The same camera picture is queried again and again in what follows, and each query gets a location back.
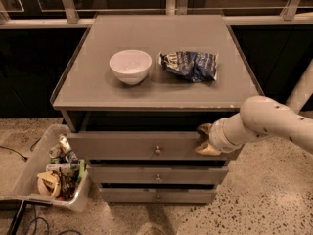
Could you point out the blue crumpled chip bag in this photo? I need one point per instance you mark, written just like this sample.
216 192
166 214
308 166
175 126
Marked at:
193 66

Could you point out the grey top drawer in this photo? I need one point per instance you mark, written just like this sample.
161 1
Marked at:
143 145

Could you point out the grey middle drawer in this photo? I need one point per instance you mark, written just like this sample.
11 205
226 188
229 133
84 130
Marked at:
157 175

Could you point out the white ceramic bowl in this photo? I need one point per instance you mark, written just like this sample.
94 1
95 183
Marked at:
130 66

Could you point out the green packaged snack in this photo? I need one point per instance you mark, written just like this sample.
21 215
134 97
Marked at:
81 171

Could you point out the tan paper cup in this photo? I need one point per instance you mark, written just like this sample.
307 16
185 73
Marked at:
49 183

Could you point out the grey bottom drawer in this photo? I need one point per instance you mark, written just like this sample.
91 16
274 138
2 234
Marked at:
171 196

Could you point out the grey drawer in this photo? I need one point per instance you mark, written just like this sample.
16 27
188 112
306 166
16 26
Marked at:
171 196
157 175
143 145

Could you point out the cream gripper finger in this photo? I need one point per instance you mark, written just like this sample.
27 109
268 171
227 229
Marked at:
204 128
207 149

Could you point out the metal railing frame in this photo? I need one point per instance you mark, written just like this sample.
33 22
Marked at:
16 14

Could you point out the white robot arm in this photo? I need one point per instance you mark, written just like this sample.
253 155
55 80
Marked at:
261 117

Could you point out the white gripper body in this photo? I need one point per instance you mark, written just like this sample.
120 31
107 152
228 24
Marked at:
217 136

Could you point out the crushed metallic can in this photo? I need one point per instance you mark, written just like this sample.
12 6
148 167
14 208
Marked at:
64 144

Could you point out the grey drawer cabinet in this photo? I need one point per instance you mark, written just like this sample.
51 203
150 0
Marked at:
92 99

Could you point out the clear plastic bin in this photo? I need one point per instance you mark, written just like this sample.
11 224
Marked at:
25 187

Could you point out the black pole stand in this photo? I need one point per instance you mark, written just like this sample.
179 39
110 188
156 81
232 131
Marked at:
18 206

